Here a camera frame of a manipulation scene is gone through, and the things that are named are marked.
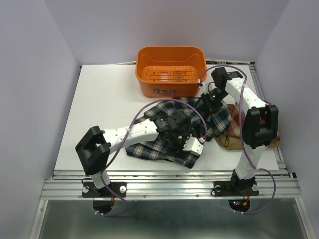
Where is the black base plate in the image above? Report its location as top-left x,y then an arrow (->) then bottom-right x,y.
213,181 -> 260,197
81,181 -> 127,198

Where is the tan folded skirt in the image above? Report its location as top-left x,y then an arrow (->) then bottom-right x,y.
215,135 -> 281,151

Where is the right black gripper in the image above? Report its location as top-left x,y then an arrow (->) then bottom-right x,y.
200,88 -> 228,118

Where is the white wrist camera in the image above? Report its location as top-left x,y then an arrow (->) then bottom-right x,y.
197,78 -> 214,95
182,136 -> 203,156

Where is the orange plastic basket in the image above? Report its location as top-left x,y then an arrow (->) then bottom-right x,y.
135,46 -> 207,98

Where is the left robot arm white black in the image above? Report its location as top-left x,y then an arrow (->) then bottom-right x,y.
75,112 -> 201,196

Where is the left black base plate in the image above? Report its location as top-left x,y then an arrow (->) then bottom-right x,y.
81,181 -> 127,198

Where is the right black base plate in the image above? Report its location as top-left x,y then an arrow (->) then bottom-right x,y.
213,181 -> 260,197

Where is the purple cable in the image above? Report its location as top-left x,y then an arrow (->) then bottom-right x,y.
93,98 -> 208,217
199,65 -> 276,215

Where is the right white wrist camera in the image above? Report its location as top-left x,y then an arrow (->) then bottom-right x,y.
197,78 -> 214,95

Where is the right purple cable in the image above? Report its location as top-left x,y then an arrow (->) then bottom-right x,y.
199,65 -> 276,215

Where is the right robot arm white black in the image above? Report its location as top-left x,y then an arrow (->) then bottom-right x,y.
201,65 -> 279,197

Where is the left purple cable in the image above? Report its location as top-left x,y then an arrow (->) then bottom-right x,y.
93,98 -> 208,217

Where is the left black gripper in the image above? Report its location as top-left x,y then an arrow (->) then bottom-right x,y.
165,129 -> 196,160

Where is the aluminium rail frame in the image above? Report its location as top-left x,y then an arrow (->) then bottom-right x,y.
31,65 -> 315,239

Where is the navy plaid skirt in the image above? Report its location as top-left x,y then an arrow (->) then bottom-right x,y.
126,97 -> 232,169

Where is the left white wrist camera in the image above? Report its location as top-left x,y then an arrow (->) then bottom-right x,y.
182,136 -> 203,156

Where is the red plaid skirt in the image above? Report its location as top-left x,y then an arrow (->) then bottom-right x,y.
225,100 -> 273,137

